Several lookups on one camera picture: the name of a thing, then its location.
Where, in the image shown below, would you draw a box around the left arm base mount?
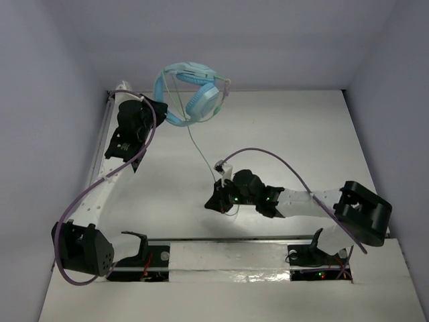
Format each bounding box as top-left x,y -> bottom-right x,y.
106,231 -> 170,282

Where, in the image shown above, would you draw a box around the green headphone cable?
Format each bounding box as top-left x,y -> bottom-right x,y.
160,72 -> 241,217

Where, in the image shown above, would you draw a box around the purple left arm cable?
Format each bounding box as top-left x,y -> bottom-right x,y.
53,89 -> 158,286

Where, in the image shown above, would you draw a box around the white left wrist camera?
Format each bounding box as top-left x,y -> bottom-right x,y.
111,80 -> 143,105

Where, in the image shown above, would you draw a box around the white front panel board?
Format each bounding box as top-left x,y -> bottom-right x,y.
40,239 -> 425,321

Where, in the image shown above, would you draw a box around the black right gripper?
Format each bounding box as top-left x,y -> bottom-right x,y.
205,177 -> 257,214

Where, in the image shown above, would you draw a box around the light blue headphones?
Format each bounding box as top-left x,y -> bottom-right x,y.
153,61 -> 224,127

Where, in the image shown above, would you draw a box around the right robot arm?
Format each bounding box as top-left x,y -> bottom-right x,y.
204,169 -> 393,264

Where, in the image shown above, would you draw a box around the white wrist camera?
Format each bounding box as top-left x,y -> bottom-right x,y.
111,80 -> 143,105
214,160 -> 233,186

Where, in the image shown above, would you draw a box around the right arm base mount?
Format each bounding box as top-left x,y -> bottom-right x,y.
285,228 -> 353,282

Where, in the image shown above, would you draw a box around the aluminium rail strip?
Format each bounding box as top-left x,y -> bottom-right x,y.
143,233 -> 391,243

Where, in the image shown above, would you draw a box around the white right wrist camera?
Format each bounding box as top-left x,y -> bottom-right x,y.
214,160 -> 233,186

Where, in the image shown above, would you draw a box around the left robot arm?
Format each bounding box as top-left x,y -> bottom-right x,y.
52,93 -> 168,286

